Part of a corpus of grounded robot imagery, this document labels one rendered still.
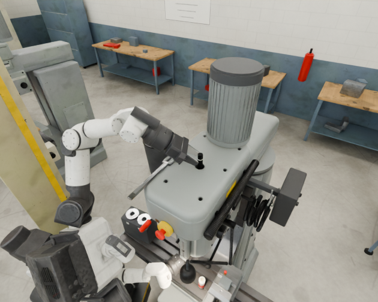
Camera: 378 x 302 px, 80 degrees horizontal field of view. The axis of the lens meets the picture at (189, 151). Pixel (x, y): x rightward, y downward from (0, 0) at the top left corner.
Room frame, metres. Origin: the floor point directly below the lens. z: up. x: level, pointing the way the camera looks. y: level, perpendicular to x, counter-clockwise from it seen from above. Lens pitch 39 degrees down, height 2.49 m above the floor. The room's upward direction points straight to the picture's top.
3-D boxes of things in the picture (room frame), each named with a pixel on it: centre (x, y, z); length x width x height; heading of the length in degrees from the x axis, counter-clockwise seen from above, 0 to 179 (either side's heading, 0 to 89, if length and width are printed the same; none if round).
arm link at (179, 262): (0.58, 0.03, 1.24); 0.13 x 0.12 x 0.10; 38
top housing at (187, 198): (0.65, -0.05, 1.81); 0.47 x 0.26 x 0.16; 146
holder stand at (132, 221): (0.93, 0.36, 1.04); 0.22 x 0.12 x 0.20; 63
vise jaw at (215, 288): (0.48, -0.18, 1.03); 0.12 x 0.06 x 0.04; 56
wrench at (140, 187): (0.58, 0.13, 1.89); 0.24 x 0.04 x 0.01; 148
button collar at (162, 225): (0.45, 0.09, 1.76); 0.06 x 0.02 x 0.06; 56
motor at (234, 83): (0.85, -0.18, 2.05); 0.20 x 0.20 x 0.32
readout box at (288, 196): (0.71, -0.49, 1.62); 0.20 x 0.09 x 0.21; 146
